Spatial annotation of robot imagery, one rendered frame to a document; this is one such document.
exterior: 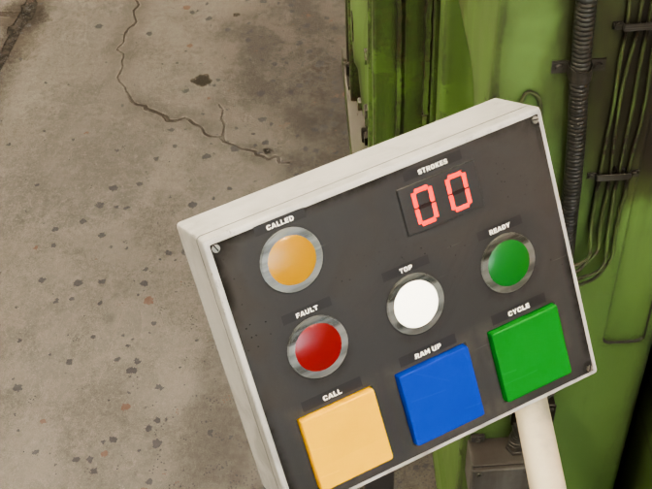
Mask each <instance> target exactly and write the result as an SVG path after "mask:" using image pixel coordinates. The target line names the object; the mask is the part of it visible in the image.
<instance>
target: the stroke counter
mask: <svg viewBox="0 0 652 489"><path fill-rule="evenodd" d="M458 176H462V180H463V184H464V187H462V188H460V189H457V190H455V191H453V192H452V191H451V187H450V182H449V180H450V179H454V178H456V177H458ZM445 184H446V188H447V192H448V194H451V193H452V195H451V196H449V200H450V204H451V208H452V210H456V212H458V211H461V210H463V209H465V208H468V207H469V206H470V205H469V203H472V198H471V193H470V190H469V189H465V187H468V182H467V178H466V174H465V173H463V174H461V171H459V172H457V173H454V174H452V175H449V176H448V179H447V180H446V181H445ZM425 189H428V191H429V195H430V199H431V201H429V202H427V203H425V204H422V205H420V206H418V204H417V200H416V196H415V194H416V193H418V192H420V191H423V190H425ZM464 191H466V195H467V199H468V203H467V204H465V205H462V206H460V207H458V208H456V207H455V203H454V199H453V196H454V195H457V194H459V193H461V192H464ZM411 198H412V202H413V205H414V208H415V209H416V208H418V210H416V211H415V212H416V216H417V220H418V224H421V223H422V224H423V226H425V225H427V224H429V223H432V222H434V221H436V217H438V216H439V213H438V209H437V205H436V202H435V203H433V204H432V201H435V197H434V193H433V189H432V186H430V187H428V185H427V184H426V185H423V186H421V187H419V188H416V189H414V193H413V194H411ZM431 205H432V207H433V210H434V214H435V217H432V218H430V219H428V220H425V221H423V222H422V218H421V214H420V210H421V209H424V208H426V207H429V206H431Z"/></svg>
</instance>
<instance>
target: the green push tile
mask: <svg viewBox="0 0 652 489"><path fill-rule="evenodd" d="M487 336H488V340H489V343H490V347H491V351H492V355H493V359H494V363H495V367H496V371H497V375H498V379H499V383H500V386H501V390H502V394H503V398H504V400H505V401H507V402H512V401H514V400H516V399H518V398H520V397H522V396H524V395H526V394H528V393H530V392H532V391H534V390H537V389H539V388H540V387H542V386H544V385H546V384H548V383H550V382H552V381H554V380H556V379H558V378H560V377H563V376H565V375H568V374H570V373H571V364H570V360H569V356H568V352H567V347H566V343H565V339H564V334H563V330H562V325H561V321H560V316H559V312H558V309H557V306H556V305H555V304H552V303H550V304H548V305H546V306H543V307H541V308H539V309H537V310H534V311H531V312H529V313H527V314H525V315H523V316H521V317H518V318H516V319H514V320H512V321H510V322H508V323H506V324H504V325H502V326H500V327H498V328H495V329H493V330H491V331H489V332H487Z"/></svg>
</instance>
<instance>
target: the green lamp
mask: <svg viewBox="0 0 652 489"><path fill-rule="evenodd" d="M529 264H530V256H529V252H528V249H527V248H526V247H525V246H524V245H523V244H522V243H520V242H518V241H516V240H508V241H504V242H502V243H500V244H499V245H497V246H496V247H495V249H494V250H493V251H492V253H491V255H490V258H489V262H488V270H489V274H490V277H491V279H493V280H494V281H495V282H496V283H497V284H499V285H501V286H511V285H514V284H515V283H517V282H519V281H520V280H521V279H522V278H523V277H524V275H526V273H527V271H528V268H529Z"/></svg>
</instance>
